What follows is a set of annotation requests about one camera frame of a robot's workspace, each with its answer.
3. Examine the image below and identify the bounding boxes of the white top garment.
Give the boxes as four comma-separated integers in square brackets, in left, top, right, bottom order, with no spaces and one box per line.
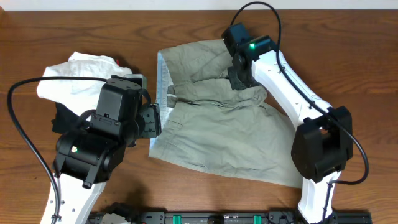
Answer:
[37,52,132,116]

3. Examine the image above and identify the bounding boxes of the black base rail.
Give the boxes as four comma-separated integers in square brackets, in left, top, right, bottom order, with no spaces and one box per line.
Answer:
[86,202,373,224]

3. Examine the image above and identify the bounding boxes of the khaki grey shorts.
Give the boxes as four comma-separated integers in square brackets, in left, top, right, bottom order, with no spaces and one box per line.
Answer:
[149,40,302,188]

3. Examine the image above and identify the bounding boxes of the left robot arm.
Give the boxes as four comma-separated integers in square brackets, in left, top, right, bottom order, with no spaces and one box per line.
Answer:
[41,75,161,223]

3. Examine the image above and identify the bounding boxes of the black garment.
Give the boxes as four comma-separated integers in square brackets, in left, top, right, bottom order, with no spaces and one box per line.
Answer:
[51,103,79,134]

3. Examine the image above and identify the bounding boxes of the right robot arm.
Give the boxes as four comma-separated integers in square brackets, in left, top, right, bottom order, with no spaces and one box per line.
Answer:
[221,23,353,223]

